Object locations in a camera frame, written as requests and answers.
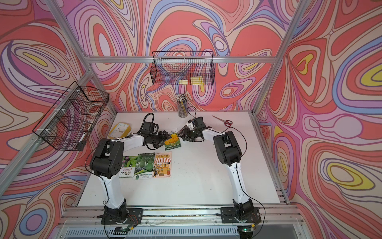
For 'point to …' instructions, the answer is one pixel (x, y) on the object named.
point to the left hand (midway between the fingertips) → (170, 139)
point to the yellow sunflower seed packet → (172, 143)
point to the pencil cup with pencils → (182, 108)
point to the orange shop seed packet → (162, 165)
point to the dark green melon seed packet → (144, 166)
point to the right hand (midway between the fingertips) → (181, 139)
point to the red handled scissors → (227, 123)
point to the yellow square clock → (120, 130)
